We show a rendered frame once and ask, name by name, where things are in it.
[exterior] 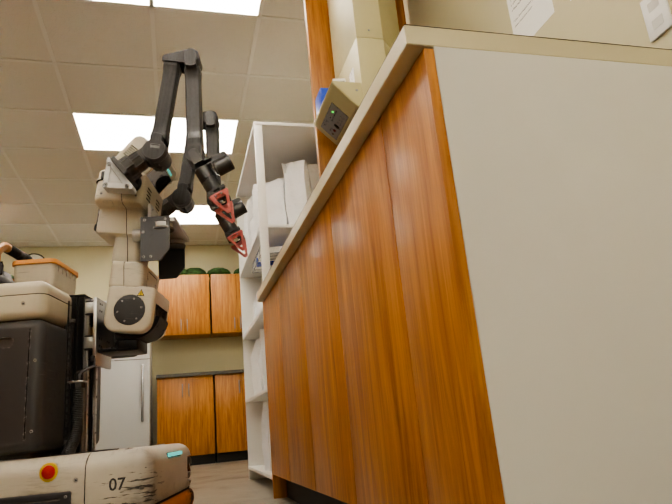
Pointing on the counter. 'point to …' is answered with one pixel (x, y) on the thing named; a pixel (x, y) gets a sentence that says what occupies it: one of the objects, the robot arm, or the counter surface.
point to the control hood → (349, 102)
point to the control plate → (334, 121)
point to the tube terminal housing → (365, 61)
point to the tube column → (360, 25)
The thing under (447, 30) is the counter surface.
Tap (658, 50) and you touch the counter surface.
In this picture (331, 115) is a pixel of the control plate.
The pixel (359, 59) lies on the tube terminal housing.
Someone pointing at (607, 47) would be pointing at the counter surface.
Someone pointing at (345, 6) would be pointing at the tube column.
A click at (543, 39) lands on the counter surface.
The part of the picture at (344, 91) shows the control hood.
